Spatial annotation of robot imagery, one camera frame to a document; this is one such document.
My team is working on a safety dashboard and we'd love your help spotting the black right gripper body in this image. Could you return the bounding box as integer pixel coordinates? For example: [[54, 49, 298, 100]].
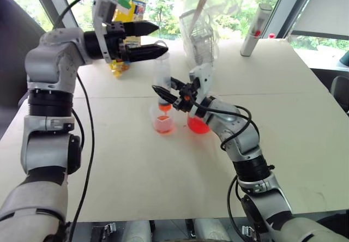
[[173, 77, 200, 114]]

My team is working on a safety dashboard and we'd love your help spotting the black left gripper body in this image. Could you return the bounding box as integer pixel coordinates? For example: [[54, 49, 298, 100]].
[[104, 21, 131, 63]]

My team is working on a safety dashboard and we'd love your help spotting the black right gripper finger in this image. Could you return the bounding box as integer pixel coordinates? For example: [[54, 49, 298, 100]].
[[151, 85, 179, 105], [170, 76, 189, 90]]

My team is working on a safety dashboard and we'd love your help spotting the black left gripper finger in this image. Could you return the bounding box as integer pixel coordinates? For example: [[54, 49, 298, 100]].
[[125, 44, 169, 63], [124, 20, 160, 38]]

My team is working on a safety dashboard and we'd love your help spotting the tall clear glass cylinder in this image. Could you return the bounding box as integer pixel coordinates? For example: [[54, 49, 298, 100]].
[[152, 54, 172, 117]]

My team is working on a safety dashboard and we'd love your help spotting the round flask with red liquid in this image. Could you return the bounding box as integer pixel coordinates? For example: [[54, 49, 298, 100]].
[[186, 114, 211, 135]]

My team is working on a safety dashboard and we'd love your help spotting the clear graduated measuring cup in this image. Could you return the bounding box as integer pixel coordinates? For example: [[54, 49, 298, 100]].
[[149, 104, 177, 136]]

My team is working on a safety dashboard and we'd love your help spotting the yellow snack bag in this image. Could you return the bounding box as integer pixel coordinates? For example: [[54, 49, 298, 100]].
[[109, 0, 151, 80]]

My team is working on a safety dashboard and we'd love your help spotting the wooden chopsticks pair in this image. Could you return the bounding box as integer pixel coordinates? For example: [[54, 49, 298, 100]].
[[190, 0, 209, 32]]

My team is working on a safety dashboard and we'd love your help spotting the clear plastic bag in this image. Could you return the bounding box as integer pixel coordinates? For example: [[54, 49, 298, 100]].
[[179, 0, 245, 70]]

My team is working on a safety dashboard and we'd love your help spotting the white cylindrical tube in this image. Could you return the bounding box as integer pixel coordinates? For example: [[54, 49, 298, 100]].
[[239, 3, 273, 57]]

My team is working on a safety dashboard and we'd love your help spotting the dark office chair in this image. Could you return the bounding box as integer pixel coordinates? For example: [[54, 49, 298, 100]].
[[0, 0, 47, 109]]

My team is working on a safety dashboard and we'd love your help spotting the grey rounded robot leg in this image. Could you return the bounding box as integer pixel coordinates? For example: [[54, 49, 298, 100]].
[[194, 219, 227, 242], [119, 220, 153, 242]]

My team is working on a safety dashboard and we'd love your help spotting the grey chair backrest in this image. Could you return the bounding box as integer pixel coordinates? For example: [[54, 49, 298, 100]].
[[329, 75, 349, 115]]

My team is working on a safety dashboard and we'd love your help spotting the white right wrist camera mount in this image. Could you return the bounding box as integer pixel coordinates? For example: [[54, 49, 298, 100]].
[[188, 63, 214, 118]]

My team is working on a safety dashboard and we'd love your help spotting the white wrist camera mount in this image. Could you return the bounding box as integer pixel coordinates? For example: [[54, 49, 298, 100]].
[[188, 63, 214, 118], [92, 0, 120, 64]]

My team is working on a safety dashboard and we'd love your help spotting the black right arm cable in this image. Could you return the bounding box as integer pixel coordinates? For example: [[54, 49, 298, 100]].
[[190, 102, 253, 242]]

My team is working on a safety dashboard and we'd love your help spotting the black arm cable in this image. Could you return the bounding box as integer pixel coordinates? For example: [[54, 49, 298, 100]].
[[190, 102, 253, 242], [53, 0, 96, 242]]

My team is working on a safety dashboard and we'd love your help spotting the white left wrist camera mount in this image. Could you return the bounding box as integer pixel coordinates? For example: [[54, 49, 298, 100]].
[[92, 0, 120, 64]]

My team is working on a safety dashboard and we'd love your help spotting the metal wire basket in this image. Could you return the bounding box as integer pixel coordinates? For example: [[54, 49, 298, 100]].
[[179, 9, 215, 64]]

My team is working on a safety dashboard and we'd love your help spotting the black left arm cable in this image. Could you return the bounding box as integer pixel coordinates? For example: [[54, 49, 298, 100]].
[[53, 0, 96, 242]]

